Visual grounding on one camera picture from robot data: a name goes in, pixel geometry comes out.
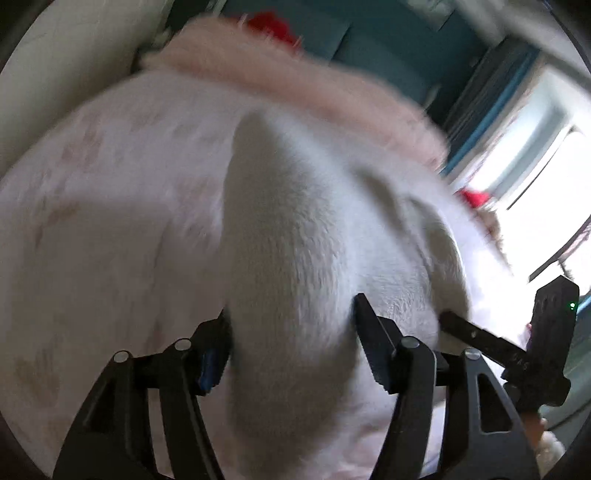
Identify cream cloth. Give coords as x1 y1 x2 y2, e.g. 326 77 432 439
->
478 208 509 259

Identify bright window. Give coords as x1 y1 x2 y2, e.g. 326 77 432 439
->
462 69 591 296

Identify teal sofa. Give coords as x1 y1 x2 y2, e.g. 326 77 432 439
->
222 0 485 116

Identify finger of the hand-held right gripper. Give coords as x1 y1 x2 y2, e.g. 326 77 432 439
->
438 311 527 370

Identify white knit sweater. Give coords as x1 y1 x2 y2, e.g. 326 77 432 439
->
222 111 474 480

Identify white fleece garment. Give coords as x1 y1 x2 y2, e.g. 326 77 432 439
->
0 69 513 480

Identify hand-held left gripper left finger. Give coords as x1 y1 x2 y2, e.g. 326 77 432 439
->
53 311 232 480

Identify red cloth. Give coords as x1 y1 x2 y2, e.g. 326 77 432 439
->
240 11 301 47
457 188 492 208

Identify person's right hand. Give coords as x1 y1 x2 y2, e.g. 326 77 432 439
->
521 408 551 455

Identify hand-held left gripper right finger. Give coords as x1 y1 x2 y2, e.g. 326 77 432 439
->
352 293 541 480

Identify teal curtain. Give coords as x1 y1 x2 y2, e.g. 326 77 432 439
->
441 41 541 178

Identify pink fluffy blanket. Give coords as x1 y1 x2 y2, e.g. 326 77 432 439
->
139 14 451 171

